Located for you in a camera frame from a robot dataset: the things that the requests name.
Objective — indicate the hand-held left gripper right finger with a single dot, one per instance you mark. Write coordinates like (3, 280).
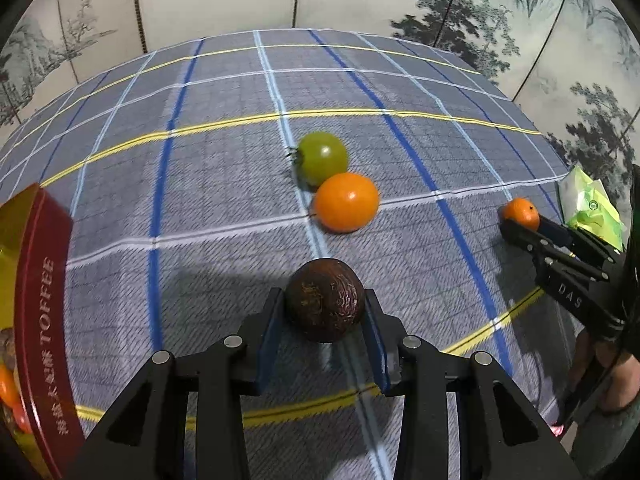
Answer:
(375, 340)

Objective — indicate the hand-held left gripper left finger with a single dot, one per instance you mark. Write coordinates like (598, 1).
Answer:
(267, 340)

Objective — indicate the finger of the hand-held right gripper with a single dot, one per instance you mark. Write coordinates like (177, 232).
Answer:
(522, 239)
(555, 232)

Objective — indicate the small orange mandarin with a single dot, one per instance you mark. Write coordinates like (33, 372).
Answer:
(521, 212)
(7, 385)

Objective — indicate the brown passion fruit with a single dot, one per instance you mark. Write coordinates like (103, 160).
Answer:
(5, 344)
(325, 300)

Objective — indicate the red and gold tin box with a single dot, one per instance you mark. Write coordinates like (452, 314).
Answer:
(45, 310)

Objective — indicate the person's right forearm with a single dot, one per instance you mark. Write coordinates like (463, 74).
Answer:
(615, 385)

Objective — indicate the green tissue packet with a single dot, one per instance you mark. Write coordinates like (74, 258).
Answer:
(592, 205)

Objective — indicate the large orange mandarin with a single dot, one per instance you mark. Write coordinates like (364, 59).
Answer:
(347, 202)

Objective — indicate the grey plaid tablecloth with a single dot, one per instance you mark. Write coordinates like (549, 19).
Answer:
(225, 185)

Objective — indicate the small green tomato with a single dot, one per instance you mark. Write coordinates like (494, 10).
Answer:
(324, 157)

